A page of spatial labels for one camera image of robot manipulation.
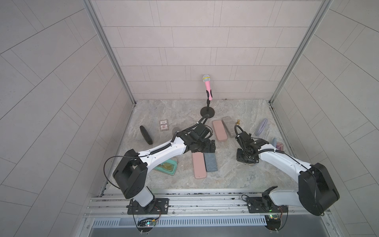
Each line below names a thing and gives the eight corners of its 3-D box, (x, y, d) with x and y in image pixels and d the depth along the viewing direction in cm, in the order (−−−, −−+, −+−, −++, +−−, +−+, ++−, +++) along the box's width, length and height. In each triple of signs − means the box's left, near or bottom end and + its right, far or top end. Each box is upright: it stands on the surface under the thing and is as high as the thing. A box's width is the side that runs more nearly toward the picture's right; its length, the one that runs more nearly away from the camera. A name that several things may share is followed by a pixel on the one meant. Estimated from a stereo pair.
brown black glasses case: (148, 146, 94) (146, 143, 90) (140, 129, 101) (138, 126, 98) (153, 143, 95) (151, 140, 92) (145, 127, 103) (143, 124, 100)
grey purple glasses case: (254, 135, 99) (257, 130, 95) (262, 122, 106) (265, 117, 102) (258, 137, 98) (261, 133, 94) (266, 124, 105) (269, 119, 101)
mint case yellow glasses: (156, 174, 83) (153, 171, 78) (158, 163, 87) (155, 159, 82) (176, 175, 83) (175, 171, 78) (177, 163, 87) (176, 159, 82)
